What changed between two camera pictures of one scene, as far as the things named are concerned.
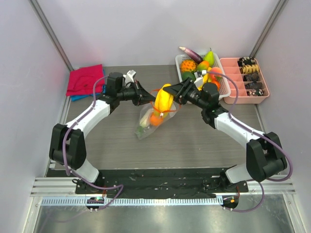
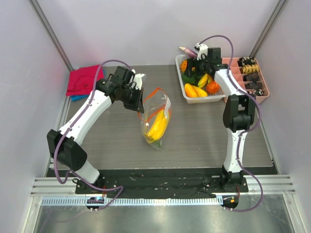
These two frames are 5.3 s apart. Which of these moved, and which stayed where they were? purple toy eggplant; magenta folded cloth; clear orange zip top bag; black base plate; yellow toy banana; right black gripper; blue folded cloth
Moved: right black gripper; yellow toy banana; clear orange zip top bag
Stayed: purple toy eggplant; black base plate; blue folded cloth; magenta folded cloth
